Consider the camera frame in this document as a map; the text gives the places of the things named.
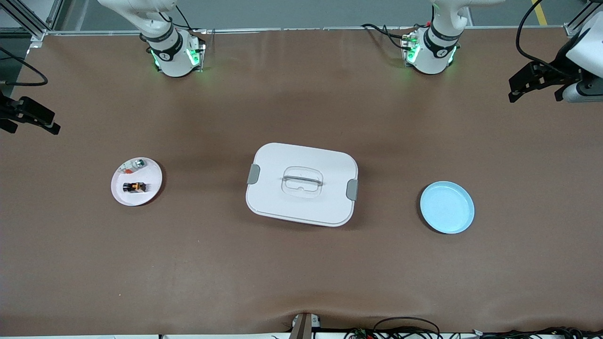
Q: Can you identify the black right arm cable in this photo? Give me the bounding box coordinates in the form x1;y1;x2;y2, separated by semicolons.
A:
0;46;49;87

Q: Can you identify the brown camera mount post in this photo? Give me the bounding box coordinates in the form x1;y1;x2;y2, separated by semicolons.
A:
288;312;322;339

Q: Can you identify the white lidded storage box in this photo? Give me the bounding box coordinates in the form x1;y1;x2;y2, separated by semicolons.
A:
245;143;359;227

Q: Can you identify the light blue round plate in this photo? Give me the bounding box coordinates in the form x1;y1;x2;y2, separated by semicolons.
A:
420;181;475;234

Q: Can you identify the black looped cable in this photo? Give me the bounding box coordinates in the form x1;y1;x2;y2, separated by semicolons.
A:
372;316;441;339

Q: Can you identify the black base power cable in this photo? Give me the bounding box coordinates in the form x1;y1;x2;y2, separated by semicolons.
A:
360;23;415;50

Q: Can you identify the black cable bundle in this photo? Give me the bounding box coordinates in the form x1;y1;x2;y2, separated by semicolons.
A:
471;326;603;339

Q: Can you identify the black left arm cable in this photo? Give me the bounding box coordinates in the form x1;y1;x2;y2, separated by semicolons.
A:
516;0;580;78

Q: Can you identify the aluminium frame profile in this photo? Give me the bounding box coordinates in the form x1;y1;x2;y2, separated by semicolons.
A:
0;0;64;43
563;0;603;38

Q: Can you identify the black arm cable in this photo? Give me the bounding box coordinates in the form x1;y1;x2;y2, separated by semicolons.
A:
0;46;49;87
516;0;580;78

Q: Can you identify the pink round plate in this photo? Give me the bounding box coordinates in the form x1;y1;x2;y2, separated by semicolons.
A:
111;157;163;207

